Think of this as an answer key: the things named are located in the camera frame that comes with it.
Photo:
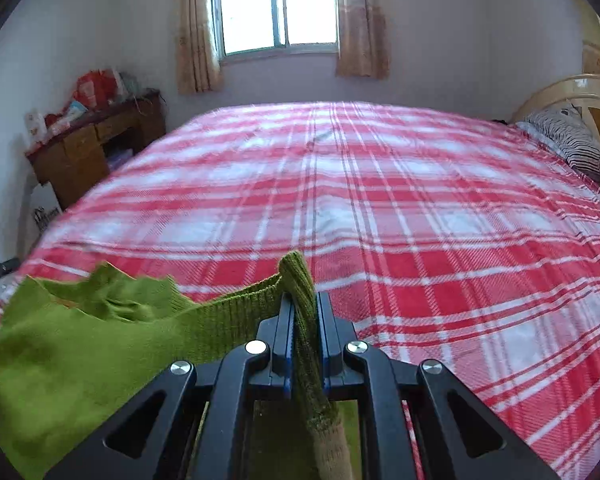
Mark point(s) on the brown wooden desk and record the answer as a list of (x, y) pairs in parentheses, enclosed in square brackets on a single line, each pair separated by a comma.
[(80, 155)]

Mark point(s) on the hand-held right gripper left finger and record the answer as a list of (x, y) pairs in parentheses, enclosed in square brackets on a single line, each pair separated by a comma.
[(290, 355)]

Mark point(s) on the white paper bag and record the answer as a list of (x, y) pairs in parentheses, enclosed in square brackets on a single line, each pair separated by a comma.
[(45, 210)]

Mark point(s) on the wooden headboard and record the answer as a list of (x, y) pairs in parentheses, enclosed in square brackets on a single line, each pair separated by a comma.
[(570, 90)]

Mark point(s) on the red plaid blanket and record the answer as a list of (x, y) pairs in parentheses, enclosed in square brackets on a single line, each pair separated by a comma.
[(405, 210)]

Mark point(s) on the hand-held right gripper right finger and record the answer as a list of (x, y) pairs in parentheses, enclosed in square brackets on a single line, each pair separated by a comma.
[(325, 355)]

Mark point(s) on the beige curtain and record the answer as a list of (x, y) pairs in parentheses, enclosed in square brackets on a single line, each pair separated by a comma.
[(362, 25), (195, 30)]

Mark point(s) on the striped pillow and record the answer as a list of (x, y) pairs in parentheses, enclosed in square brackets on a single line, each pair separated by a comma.
[(575, 140)]

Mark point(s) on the red gift bag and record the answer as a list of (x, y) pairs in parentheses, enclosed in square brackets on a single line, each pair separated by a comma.
[(94, 89)]

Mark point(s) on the window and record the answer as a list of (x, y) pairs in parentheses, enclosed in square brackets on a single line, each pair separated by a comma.
[(275, 7)]

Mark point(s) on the green orange striped knit sweater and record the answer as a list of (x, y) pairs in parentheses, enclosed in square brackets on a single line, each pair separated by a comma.
[(80, 360)]

